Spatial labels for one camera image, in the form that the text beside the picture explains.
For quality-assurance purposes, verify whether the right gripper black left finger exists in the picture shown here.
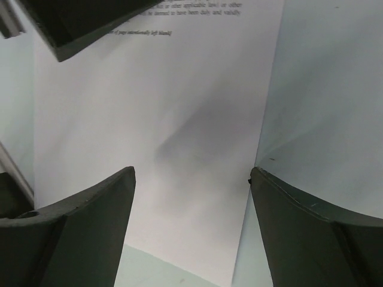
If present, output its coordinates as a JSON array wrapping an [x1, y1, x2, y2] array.
[[1, 167, 136, 286]]

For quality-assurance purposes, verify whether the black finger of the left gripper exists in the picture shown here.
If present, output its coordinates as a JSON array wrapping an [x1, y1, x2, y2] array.
[[19, 0, 160, 62]]

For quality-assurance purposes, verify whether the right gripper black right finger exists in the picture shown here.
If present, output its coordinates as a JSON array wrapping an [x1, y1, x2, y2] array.
[[249, 167, 382, 286]]

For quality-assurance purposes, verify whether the white paper sheet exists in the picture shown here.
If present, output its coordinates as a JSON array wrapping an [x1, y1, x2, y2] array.
[[34, 1, 284, 286]]

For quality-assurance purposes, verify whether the left aluminium corner post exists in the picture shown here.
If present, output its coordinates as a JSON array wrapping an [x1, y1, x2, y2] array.
[[0, 0, 26, 39]]

